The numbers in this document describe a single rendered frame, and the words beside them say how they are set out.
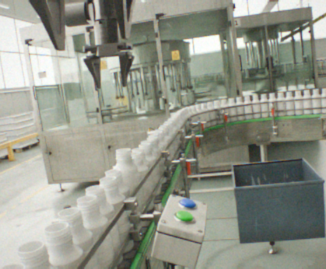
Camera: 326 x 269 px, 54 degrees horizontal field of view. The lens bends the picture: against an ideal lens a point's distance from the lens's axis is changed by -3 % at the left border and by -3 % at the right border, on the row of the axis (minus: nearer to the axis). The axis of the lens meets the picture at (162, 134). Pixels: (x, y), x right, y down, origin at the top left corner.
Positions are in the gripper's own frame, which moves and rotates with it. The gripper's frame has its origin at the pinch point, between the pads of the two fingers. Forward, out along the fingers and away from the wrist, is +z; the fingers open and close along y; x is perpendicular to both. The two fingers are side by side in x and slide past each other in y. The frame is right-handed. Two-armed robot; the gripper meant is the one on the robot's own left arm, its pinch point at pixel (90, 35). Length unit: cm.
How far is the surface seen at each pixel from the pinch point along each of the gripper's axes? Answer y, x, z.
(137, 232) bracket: -9.2, 34.0, 35.0
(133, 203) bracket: -9.1, 34.0, 28.5
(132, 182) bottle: -12, 45, 27
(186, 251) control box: 2.6, 21.5, 33.0
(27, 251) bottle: -16.4, 7.1, 24.7
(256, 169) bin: 23, 116, 47
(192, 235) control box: 4.0, 21.4, 30.0
